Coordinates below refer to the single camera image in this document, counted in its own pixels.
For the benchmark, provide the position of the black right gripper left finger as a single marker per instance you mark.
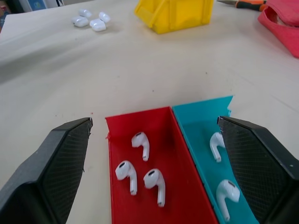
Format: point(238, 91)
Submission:
point(46, 177)

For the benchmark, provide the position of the white earbud case top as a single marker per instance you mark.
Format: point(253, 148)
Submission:
point(84, 13)

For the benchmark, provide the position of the white earbud case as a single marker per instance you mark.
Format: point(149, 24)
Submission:
point(97, 25)
point(104, 17)
point(84, 13)
point(80, 21)

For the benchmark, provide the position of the pink fabric pouch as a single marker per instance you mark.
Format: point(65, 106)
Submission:
point(280, 32)

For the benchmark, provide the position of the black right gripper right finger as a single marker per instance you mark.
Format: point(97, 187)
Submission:
point(261, 168)

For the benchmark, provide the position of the yellow plastic bin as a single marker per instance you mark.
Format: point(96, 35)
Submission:
point(182, 14)

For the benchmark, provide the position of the blue open tray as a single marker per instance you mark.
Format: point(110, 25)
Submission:
point(198, 130)

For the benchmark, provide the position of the red open tray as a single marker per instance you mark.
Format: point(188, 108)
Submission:
point(177, 163)

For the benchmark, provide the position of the white earbud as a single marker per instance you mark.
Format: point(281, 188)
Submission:
point(140, 141)
point(226, 191)
point(123, 170)
point(153, 179)
point(216, 142)

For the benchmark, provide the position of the orange black pliers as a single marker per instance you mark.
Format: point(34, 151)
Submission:
point(247, 3)

